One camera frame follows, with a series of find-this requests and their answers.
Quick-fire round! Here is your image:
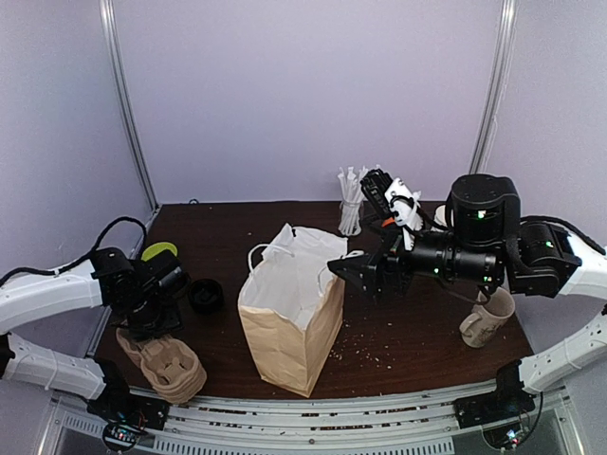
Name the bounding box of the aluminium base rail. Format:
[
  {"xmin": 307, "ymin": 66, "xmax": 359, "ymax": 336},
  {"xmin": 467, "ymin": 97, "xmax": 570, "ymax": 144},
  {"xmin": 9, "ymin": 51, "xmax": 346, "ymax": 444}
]
[{"xmin": 40, "ymin": 372, "xmax": 582, "ymax": 455}]

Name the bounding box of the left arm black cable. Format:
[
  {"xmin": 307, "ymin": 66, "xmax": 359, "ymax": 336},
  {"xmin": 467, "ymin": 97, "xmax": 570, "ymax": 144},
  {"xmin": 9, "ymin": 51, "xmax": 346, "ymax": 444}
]
[{"xmin": 0, "ymin": 216, "xmax": 148, "ymax": 285}]

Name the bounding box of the green small bowl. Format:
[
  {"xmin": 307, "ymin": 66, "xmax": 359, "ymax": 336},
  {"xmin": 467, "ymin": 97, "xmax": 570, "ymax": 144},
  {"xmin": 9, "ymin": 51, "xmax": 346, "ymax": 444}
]
[{"xmin": 141, "ymin": 242, "xmax": 178, "ymax": 262}]

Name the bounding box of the left aluminium frame post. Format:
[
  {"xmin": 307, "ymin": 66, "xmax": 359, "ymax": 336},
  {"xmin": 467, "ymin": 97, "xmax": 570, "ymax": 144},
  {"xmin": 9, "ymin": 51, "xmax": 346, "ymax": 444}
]
[{"xmin": 99, "ymin": 0, "xmax": 159, "ymax": 211}]

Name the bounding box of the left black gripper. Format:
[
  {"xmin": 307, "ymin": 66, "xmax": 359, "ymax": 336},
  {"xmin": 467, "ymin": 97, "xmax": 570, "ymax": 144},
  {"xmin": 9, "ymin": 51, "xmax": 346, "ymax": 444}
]
[{"xmin": 124, "ymin": 288, "xmax": 183, "ymax": 342}]

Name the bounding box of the beige ceramic mug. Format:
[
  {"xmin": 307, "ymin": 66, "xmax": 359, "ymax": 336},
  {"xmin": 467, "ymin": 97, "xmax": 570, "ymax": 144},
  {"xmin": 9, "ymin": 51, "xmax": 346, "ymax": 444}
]
[{"xmin": 459, "ymin": 287, "xmax": 515, "ymax": 349}]

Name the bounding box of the glass jar of straws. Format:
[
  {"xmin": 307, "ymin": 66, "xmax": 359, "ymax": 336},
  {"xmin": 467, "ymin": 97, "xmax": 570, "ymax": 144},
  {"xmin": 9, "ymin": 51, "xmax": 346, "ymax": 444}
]
[{"xmin": 337, "ymin": 166, "xmax": 370, "ymax": 237}]

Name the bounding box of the brown paper takeout bag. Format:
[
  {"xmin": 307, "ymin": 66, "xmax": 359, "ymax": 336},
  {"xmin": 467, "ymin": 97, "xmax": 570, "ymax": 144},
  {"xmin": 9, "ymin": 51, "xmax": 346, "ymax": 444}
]
[{"xmin": 237, "ymin": 224, "xmax": 348, "ymax": 398}]

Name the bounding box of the stack of paper cups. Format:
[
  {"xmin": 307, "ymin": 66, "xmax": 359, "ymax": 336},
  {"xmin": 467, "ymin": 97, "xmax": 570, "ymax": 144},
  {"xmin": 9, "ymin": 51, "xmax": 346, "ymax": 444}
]
[{"xmin": 432, "ymin": 205, "xmax": 448, "ymax": 230}]

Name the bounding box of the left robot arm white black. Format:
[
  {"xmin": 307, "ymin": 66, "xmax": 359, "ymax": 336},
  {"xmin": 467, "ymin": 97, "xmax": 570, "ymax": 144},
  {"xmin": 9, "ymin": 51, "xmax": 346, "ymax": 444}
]
[{"xmin": 1, "ymin": 247, "xmax": 187, "ymax": 421}]

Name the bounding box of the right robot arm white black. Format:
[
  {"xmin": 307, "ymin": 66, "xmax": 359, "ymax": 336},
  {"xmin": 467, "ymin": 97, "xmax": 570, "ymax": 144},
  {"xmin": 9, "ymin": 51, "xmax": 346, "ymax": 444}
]
[{"xmin": 327, "ymin": 169, "xmax": 606, "ymax": 300}]

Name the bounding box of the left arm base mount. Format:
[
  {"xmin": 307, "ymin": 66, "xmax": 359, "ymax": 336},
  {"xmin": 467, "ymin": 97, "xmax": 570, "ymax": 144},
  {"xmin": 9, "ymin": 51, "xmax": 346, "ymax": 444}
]
[{"xmin": 84, "ymin": 387, "xmax": 170, "ymax": 453}]

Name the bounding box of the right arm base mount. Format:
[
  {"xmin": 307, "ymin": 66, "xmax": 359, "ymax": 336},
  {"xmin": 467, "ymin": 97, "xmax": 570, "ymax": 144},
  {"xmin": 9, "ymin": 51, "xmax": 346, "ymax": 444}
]
[{"xmin": 453, "ymin": 380, "xmax": 543, "ymax": 453}]

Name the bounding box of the orange small bowl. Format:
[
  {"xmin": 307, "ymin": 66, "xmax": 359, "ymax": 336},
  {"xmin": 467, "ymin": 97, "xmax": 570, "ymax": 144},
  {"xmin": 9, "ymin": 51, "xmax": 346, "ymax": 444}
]
[{"xmin": 381, "ymin": 217, "xmax": 395, "ymax": 228}]

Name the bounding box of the brown pulp cup carrier stack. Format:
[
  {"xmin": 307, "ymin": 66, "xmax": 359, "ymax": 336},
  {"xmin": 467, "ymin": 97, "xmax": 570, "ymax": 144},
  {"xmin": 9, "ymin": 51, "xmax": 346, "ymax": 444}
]
[{"xmin": 116, "ymin": 328, "xmax": 208, "ymax": 405}]

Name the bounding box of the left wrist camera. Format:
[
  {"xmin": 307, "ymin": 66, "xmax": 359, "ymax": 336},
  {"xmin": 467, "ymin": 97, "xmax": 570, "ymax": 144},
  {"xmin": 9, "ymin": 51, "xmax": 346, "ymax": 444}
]
[{"xmin": 143, "ymin": 249, "xmax": 191, "ymax": 300}]

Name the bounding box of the right aluminium frame post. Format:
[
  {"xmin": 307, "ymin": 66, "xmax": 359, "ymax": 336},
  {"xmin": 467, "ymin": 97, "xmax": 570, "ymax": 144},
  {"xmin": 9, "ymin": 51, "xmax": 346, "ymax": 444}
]
[{"xmin": 468, "ymin": 0, "xmax": 519, "ymax": 174}]

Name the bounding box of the aluminium frame post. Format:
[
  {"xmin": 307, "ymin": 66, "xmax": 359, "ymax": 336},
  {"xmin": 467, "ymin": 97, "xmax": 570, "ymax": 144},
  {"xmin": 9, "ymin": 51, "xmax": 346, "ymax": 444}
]
[
  {"xmin": 99, "ymin": 0, "xmax": 159, "ymax": 211},
  {"xmin": 468, "ymin": 0, "xmax": 519, "ymax": 174}
]

